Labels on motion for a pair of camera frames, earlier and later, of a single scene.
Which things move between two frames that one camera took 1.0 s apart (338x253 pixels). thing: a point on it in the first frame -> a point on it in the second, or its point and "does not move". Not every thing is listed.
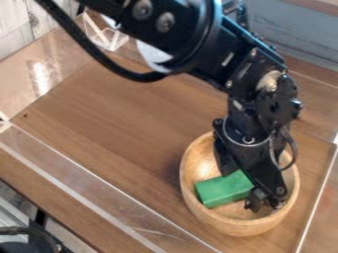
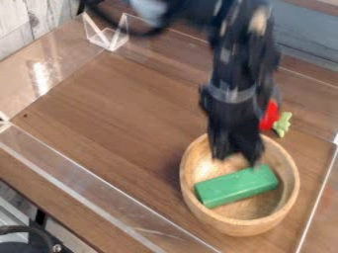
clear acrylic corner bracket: x=106 y=38 does not move
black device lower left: x=42 y=240 does not move
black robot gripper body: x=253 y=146 -> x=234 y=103
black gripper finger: x=264 y=203 -> x=252 y=147
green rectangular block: x=225 y=189 does not move
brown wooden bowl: x=234 y=219 does not move
